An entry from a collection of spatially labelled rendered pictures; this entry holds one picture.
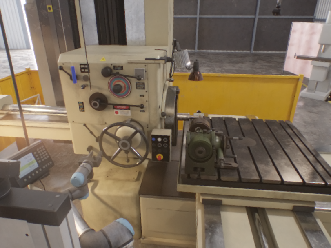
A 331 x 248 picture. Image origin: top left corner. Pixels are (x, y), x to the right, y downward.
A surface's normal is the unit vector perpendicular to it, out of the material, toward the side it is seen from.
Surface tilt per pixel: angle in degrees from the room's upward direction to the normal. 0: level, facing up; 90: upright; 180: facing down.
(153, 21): 90
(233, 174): 0
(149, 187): 0
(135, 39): 90
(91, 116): 90
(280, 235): 0
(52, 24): 90
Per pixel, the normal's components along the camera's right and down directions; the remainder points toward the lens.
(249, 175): 0.00, -0.91
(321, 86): -0.68, 0.31
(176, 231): -0.11, 0.42
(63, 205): 0.99, 0.06
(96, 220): -0.35, 0.39
